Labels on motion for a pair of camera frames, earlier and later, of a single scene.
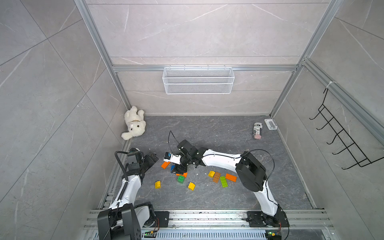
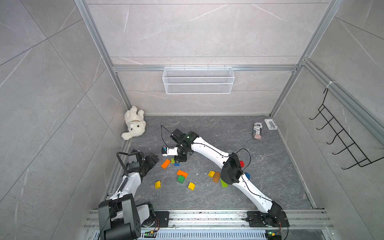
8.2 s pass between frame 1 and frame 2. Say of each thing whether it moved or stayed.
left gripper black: stayed
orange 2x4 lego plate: stayed
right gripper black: moved
